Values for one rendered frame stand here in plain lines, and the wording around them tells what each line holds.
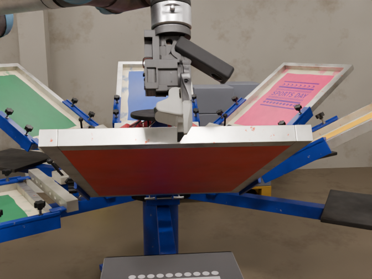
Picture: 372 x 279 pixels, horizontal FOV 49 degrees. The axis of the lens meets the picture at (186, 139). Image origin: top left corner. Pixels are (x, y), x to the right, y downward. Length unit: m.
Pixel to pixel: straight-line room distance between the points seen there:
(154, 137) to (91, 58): 4.61
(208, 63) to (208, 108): 3.65
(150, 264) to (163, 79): 0.84
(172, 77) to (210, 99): 3.66
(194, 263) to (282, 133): 0.67
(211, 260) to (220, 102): 3.09
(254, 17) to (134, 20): 1.55
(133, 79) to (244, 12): 2.62
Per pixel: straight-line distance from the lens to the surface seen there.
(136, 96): 3.18
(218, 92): 4.39
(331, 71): 2.99
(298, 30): 5.82
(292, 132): 0.93
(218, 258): 1.47
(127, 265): 1.44
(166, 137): 0.87
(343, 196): 2.18
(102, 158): 0.99
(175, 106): 0.69
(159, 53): 0.76
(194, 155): 0.98
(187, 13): 0.78
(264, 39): 5.67
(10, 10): 0.84
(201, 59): 0.75
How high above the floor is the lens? 1.65
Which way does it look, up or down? 12 degrees down
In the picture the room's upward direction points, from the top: straight up
